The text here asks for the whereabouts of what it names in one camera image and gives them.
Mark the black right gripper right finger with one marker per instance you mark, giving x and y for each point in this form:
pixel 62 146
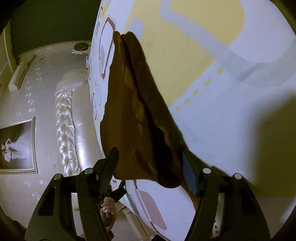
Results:
pixel 242 217

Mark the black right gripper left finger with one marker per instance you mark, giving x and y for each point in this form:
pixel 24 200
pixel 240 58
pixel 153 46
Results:
pixel 69 207

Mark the brown plaid sweater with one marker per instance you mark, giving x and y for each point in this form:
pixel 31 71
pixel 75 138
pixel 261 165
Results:
pixel 139 124

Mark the person's left hand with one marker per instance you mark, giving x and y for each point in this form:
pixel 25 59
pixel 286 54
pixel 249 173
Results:
pixel 108 207

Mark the cream leather headboard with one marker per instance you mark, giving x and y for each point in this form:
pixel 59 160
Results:
pixel 78 147

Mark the framed wedding photo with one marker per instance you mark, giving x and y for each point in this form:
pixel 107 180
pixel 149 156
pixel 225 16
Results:
pixel 18 147

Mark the white air conditioner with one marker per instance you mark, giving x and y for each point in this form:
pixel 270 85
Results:
pixel 17 77

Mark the white patterned bed sheet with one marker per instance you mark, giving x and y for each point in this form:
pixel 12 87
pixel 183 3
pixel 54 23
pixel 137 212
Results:
pixel 226 70

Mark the white table fan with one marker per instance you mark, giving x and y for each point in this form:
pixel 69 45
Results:
pixel 80 48

